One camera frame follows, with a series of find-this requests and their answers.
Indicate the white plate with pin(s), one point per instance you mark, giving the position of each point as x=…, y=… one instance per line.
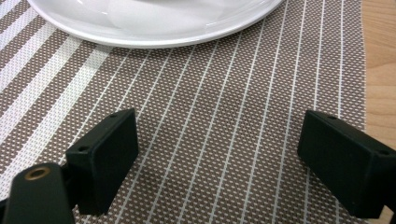
x=155, y=18

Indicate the brown striped woven placemat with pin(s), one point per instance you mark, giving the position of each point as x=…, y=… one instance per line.
x=218, y=124

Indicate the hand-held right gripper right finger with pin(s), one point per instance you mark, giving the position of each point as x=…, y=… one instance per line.
x=345, y=165

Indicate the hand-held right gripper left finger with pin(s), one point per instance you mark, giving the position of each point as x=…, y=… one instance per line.
x=104, y=161

